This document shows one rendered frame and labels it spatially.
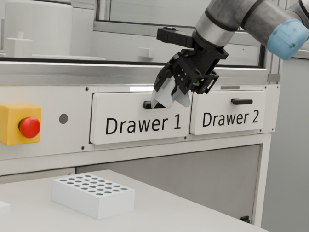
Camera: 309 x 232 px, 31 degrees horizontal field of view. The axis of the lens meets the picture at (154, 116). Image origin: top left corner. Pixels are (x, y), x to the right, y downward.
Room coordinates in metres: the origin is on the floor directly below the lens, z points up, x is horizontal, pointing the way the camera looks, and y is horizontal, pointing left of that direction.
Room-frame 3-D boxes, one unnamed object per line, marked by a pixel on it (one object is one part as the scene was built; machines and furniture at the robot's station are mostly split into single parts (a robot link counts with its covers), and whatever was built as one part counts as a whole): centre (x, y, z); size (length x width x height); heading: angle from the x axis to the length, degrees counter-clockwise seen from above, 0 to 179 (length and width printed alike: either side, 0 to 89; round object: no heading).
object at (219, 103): (1.49, -0.20, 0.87); 0.29 x 0.02 x 0.11; 133
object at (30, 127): (1.01, 0.23, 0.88); 0.04 x 0.03 x 0.04; 133
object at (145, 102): (1.25, 0.01, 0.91); 0.07 x 0.04 x 0.01; 133
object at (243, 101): (1.47, -0.22, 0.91); 0.07 x 0.04 x 0.01; 133
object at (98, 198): (0.94, 0.10, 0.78); 0.12 x 0.08 x 0.04; 49
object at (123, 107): (1.27, 0.02, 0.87); 0.29 x 0.02 x 0.11; 133
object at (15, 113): (1.04, 0.25, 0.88); 0.07 x 0.05 x 0.07; 133
